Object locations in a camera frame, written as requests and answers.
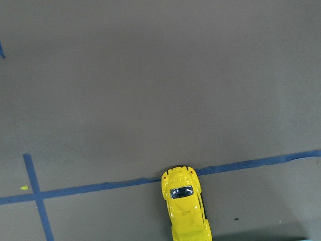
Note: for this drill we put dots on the teal plastic storage bin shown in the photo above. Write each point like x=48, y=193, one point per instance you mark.
x=261, y=238

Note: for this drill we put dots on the yellow beetle toy car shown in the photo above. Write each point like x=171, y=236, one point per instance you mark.
x=181, y=189

